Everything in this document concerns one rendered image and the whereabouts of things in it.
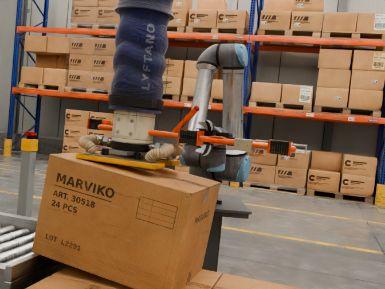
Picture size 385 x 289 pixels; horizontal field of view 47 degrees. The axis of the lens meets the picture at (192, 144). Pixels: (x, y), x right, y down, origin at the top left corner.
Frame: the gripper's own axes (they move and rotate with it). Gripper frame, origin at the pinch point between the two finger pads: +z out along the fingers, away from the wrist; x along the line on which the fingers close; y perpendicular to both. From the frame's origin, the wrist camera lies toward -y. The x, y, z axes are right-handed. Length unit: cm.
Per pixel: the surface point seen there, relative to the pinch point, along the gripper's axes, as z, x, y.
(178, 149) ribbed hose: 10.7, -5.2, 8.3
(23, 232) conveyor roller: -9, -58, 94
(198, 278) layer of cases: 8, -58, -4
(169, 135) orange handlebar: 16.6, 0.5, 10.5
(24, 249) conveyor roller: 14, -58, 76
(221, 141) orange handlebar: 16.6, -0.1, -10.5
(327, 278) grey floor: -197, -116, -64
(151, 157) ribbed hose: 25.1, -8.4, 14.1
